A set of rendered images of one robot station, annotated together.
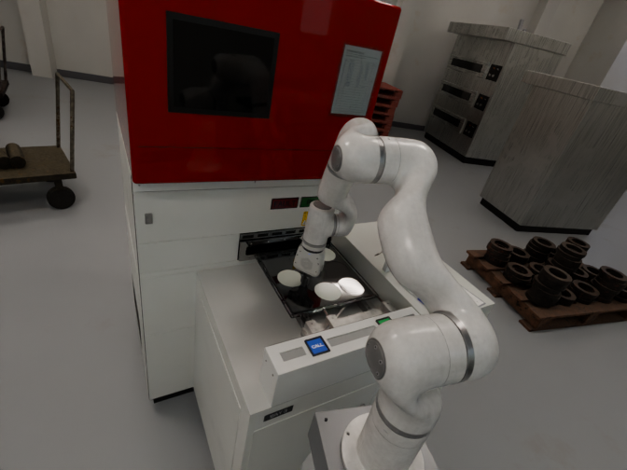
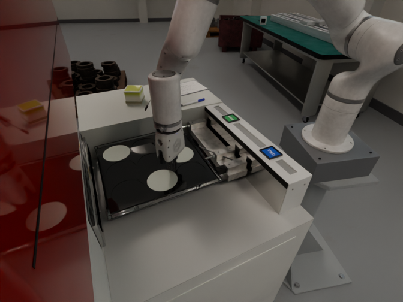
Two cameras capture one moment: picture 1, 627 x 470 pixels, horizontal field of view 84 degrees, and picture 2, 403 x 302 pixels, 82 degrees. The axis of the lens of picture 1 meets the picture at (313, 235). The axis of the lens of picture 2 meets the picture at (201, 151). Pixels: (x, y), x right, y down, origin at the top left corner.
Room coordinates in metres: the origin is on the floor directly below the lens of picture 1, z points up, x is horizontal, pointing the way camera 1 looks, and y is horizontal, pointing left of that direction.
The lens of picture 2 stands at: (0.82, 0.57, 1.44)
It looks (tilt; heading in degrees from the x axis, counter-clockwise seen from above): 37 degrees down; 279
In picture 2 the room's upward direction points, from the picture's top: 1 degrees clockwise
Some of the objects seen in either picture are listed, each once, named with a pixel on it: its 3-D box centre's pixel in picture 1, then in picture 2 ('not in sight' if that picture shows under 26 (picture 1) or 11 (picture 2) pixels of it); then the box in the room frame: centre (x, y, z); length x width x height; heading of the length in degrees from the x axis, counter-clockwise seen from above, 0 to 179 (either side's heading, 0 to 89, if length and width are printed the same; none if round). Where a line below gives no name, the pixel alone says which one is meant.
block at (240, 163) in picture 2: (314, 332); (234, 165); (0.80, -0.07, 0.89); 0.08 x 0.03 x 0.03; 35
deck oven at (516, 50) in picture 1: (479, 96); not in sight; (7.67, -2.58, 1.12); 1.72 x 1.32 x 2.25; 20
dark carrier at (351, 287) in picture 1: (313, 273); (152, 162); (1.10, -0.04, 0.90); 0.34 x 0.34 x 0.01; 35
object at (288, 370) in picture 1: (349, 351); (246, 148); (0.76, -0.19, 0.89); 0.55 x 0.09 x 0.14; 125
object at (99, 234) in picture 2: (288, 244); (91, 183); (1.26, 0.10, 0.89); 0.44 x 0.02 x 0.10; 125
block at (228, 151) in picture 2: (335, 325); (223, 153); (0.85, -0.14, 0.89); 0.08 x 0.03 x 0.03; 35
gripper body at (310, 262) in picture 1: (310, 256); (169, 139); (1.02, -0.01, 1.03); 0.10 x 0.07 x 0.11; 71
